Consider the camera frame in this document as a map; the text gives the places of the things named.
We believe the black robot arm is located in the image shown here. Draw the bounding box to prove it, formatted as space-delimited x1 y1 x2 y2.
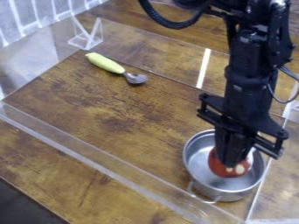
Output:
174 0 295 170

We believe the yellow-handled metal spoon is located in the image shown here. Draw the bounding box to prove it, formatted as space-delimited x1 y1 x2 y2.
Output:
86 52 149 85

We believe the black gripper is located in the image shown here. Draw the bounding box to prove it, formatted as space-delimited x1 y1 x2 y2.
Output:
198 94 289 167

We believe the silver metal pot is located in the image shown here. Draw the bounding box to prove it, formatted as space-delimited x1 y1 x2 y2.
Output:
182 129 266 202

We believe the red white-spotted toy mushroom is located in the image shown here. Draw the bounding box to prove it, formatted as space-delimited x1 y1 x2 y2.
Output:
209 148 254 178

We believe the clear acrylic enclosure wall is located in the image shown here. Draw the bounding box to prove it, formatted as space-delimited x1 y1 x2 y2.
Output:
0 0 299 224

